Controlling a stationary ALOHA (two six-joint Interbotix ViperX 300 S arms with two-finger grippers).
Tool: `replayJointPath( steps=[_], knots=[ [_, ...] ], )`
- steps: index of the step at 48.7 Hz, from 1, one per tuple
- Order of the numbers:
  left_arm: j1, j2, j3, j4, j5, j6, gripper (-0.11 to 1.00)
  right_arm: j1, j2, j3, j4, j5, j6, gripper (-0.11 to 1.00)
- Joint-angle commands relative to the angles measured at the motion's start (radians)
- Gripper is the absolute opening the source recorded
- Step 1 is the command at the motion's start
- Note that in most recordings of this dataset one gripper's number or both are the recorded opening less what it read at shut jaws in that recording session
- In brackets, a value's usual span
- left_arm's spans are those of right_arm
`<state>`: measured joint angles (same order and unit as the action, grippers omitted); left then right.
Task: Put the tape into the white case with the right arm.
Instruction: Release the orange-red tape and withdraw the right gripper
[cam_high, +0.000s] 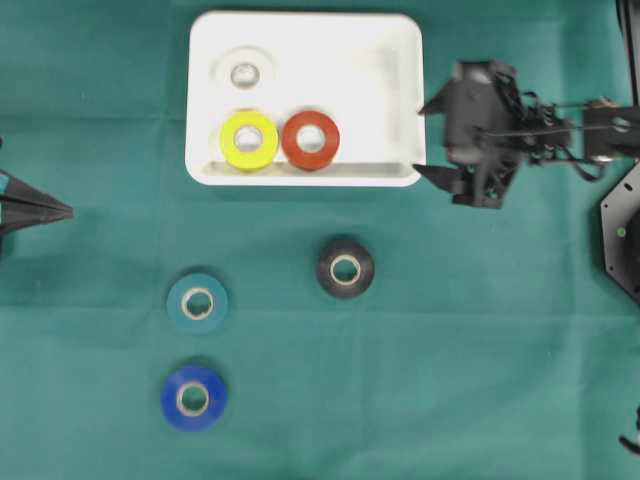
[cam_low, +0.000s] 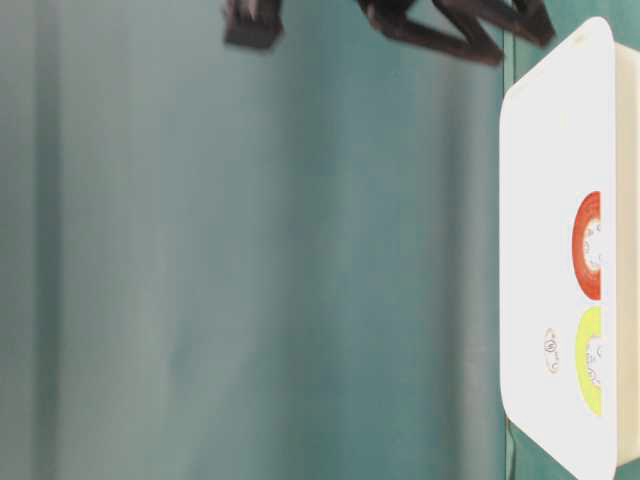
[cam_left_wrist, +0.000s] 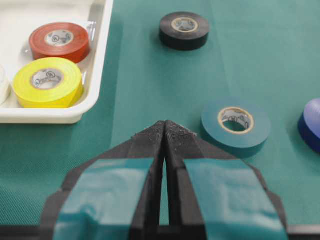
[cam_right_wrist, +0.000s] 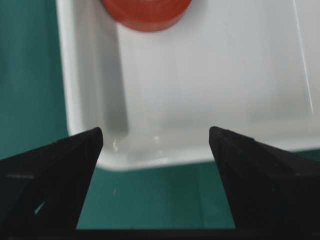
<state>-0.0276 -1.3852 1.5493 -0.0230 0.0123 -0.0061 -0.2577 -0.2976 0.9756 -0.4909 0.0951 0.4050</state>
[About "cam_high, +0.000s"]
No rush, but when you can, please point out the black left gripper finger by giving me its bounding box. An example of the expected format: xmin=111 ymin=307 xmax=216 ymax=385
xmin=1 ymin=207 xmax=74 ymax=233
xmin=1 ymin=170 xmax=72 ymax=210

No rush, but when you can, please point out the white tape roll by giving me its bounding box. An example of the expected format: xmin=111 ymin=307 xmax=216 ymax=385
xmin=209 ymin=45 xmax=277 ymax=94

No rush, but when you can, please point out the black tape roll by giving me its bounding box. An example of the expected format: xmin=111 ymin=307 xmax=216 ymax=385
xmin=316 ymin=237 xmax=375 ymax=299

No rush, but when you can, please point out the white plastic case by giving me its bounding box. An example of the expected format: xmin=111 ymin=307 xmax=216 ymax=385
xmin=184 ymin=10 xmax=426 ymax=187

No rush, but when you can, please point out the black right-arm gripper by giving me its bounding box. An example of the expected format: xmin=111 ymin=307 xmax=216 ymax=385
xmin=412 ymin=75 xmax=551 ymax=209

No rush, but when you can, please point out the teal tape roll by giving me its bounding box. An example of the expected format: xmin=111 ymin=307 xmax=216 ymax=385
xmin=166 ymin=273 xmax=229 ymax=335

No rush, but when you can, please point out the red tape roll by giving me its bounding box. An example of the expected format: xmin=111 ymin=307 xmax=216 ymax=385
xmin=281 ymin=110 xmax=340 ymax=171

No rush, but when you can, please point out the yellow tape roll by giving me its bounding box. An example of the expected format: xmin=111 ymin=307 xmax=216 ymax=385
xmin=219 ymin=109 xmax=279 ymax=171

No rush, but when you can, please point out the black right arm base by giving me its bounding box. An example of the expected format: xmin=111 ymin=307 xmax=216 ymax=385
xmin=600 ymin=163 xmax=639 ymax=303

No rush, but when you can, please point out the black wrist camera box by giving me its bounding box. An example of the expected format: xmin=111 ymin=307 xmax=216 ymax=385
xmin=443 ymin=60 xmax=516 ymax=165

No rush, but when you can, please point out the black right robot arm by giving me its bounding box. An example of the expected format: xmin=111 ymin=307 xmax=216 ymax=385
xmin=413 ymin=60 xmax=639 ymax=209

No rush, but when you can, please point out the blue tape roll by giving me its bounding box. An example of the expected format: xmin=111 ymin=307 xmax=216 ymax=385
xmin=160 ymin=365 xmax=228 ymax=433

